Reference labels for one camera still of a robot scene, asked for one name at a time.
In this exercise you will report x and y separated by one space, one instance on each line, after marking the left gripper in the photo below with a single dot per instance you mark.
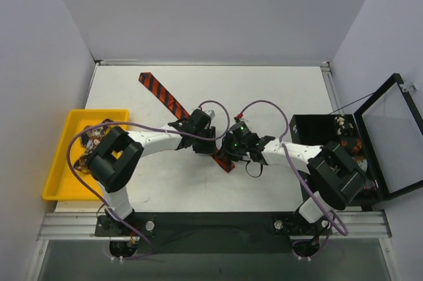
207 140

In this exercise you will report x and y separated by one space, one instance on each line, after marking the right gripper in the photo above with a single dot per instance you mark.
228 148

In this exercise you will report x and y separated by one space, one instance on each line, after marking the orange navy striped tie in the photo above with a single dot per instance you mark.
160 92

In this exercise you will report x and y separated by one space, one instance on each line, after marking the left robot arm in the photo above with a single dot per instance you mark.
115 158

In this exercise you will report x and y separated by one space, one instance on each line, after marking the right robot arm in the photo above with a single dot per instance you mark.
327 173

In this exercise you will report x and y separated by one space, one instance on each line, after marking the brown floral tie in tray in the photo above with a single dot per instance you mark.
89 141

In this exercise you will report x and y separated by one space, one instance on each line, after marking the blue orange rolled tie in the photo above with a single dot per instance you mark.
361 161

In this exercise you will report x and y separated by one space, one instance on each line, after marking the dark rolled tie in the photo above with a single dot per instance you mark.
369 186

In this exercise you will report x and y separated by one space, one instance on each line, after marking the yellow plastic tray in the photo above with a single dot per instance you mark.
61 184

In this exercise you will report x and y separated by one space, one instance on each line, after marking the black framed glass box lid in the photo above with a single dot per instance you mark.
390 126

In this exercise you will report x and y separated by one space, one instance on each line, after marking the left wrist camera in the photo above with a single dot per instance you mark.
210 113

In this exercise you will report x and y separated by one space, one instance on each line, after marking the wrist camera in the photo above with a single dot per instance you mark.
210 113
240 130

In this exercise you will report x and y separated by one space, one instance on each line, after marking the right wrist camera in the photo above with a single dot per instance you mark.
240 130

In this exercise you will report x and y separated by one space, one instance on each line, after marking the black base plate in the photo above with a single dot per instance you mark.
203 233

